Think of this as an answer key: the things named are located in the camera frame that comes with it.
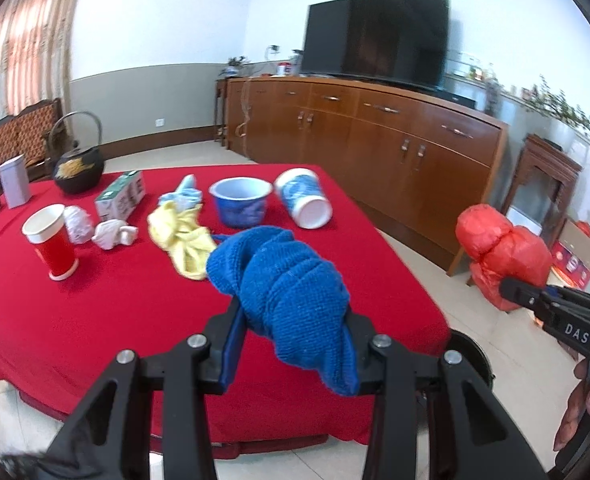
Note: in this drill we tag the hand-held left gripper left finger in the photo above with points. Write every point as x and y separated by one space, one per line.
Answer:
232 340

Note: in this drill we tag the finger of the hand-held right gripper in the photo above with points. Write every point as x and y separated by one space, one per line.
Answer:
520 294
562 294

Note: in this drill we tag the black iron teapot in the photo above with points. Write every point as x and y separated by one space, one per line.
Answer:
77 170

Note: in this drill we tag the yellow cloth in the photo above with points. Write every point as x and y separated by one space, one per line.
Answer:
185 245

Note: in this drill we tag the light blue face mask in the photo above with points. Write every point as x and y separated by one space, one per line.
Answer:
185 195

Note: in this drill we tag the crumpled white tissue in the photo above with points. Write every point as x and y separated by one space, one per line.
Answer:
77 225
107 235

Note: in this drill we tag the blue knitted cloth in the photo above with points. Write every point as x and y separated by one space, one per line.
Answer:
285 285

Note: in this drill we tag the grey tin box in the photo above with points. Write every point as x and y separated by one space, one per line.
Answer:
14 182

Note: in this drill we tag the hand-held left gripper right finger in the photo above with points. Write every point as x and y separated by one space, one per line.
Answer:
370 360

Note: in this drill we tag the blue and white paper cup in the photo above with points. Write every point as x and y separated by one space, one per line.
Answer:
302 192

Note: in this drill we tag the black set-top box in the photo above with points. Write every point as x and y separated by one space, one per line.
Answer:
455 99

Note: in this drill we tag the beige curtain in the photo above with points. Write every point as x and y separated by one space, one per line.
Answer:
25 50

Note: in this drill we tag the carved wooden bench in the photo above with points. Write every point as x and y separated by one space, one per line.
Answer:
30 130

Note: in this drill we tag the green and white carton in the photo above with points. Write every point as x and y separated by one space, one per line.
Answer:
120 197

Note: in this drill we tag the white bottle with red label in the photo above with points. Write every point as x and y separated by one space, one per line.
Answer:
283 69

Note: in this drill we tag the leafy green branch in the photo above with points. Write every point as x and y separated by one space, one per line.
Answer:
565 107

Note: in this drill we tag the white flat box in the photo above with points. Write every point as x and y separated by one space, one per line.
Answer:
525 220

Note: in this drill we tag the blue plastic bowl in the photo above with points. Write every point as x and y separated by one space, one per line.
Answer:
240 210

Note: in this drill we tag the red tablecloth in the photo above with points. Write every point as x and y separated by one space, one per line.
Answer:
125 300

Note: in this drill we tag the red plastic bag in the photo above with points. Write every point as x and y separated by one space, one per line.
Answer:
505 250

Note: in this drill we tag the black trash bin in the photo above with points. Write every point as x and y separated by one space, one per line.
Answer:
475 355

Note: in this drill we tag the black flat television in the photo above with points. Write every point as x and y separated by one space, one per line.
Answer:
375 40

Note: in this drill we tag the brown wooden sideboard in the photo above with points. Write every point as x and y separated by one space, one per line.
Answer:
375 135

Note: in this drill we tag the carved wooden stand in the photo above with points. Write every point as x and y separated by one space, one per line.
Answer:
540 157

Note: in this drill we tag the red paper cup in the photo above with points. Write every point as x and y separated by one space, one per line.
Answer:
55 250

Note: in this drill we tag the small potted plant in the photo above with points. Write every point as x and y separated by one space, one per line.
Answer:
236 66

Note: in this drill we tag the printed cardboard box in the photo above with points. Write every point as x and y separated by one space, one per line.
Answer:
575 255

